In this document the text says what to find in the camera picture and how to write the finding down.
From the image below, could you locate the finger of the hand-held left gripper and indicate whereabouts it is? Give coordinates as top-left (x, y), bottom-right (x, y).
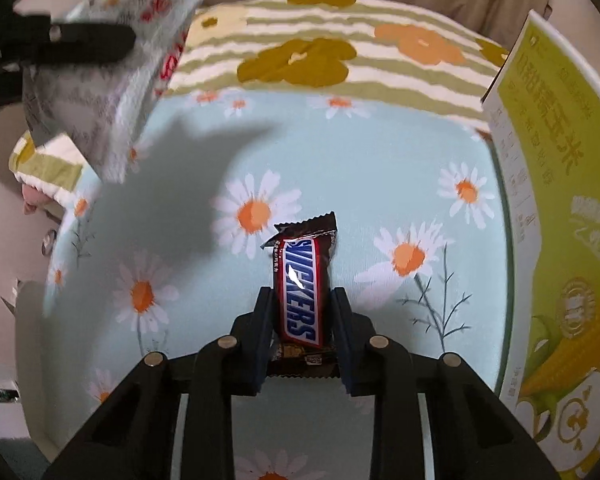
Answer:
top-left (12, 14), bottom-right (137, 68)

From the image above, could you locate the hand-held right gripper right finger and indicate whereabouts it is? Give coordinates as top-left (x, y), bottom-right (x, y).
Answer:
top-left (330, 287), bottom-right (563, 480)

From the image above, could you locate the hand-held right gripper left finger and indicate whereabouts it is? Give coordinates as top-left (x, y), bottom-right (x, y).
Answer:
top-left (42, 286), bottom-right (276, 480)

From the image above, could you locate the brown chocolate bar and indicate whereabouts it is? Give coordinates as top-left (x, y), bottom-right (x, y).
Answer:
top-left (260, 211), bottom-right (342, 378)

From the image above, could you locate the grey white snack packet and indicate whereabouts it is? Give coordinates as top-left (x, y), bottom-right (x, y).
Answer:
top-left (22, 0), bottom-right (228, 183)

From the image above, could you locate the green cardboard box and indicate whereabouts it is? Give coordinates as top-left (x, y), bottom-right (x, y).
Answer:
top-left (480, 9), bottom-right (600, 480)

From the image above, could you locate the daisy print blue tablecloth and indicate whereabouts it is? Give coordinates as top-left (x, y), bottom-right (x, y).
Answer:
top-left (42, 87), bottom-right (511, 480)

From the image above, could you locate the pink cloth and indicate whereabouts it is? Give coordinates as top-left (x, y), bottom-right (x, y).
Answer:
top-left (21, 185), bottom-right (51, 216)

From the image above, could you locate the striped floral blanket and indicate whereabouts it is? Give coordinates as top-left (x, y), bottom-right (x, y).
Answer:
top-left (7, 0), bottom-right (511, 206)

